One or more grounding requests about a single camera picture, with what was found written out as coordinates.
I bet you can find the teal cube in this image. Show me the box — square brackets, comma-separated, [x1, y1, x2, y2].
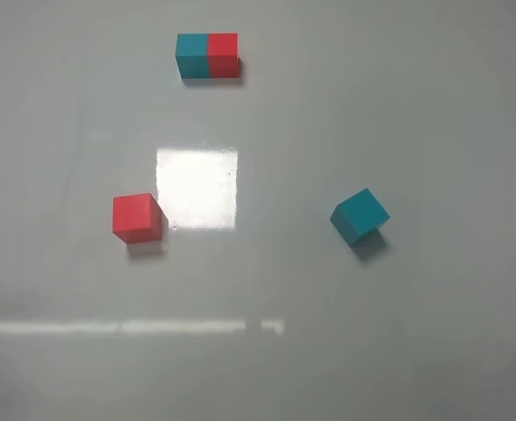
[330, 189, 390, 247]

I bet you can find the red cube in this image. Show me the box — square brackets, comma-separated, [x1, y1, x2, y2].
[112, 193, 162, 245]

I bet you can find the red template block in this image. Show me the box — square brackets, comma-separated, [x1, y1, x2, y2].
[206, 32, 240, 79]

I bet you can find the teal template block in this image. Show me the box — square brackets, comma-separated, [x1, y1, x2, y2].
[175, 33, 210, 80]

